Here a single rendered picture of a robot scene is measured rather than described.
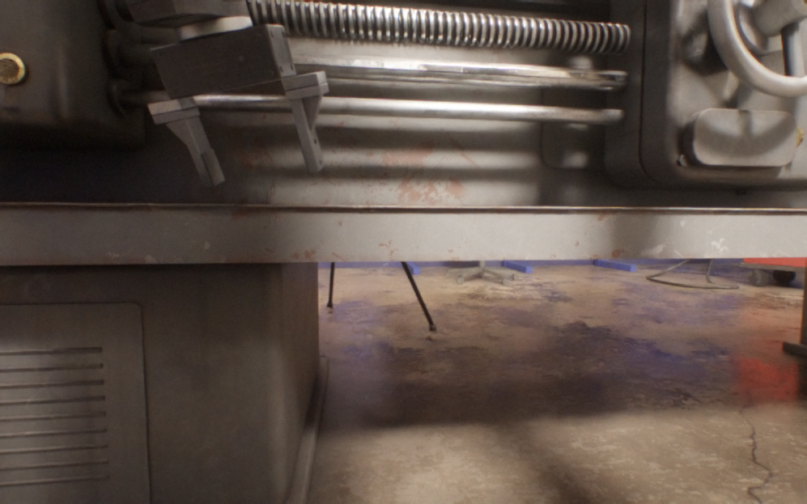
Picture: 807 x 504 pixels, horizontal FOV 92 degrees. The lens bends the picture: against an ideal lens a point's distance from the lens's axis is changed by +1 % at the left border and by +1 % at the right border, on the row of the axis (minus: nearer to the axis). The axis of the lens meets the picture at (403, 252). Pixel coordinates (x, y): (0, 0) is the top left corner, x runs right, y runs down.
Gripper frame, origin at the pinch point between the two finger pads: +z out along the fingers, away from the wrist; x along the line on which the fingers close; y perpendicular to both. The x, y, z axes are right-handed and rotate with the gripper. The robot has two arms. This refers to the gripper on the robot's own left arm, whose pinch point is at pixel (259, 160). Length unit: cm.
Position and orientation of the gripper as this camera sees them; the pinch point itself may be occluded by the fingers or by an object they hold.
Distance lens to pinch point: 51.2
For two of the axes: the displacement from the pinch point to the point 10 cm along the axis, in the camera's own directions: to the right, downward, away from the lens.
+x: -9.8, 1.0, 1.7
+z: 1.7, 8.8, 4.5
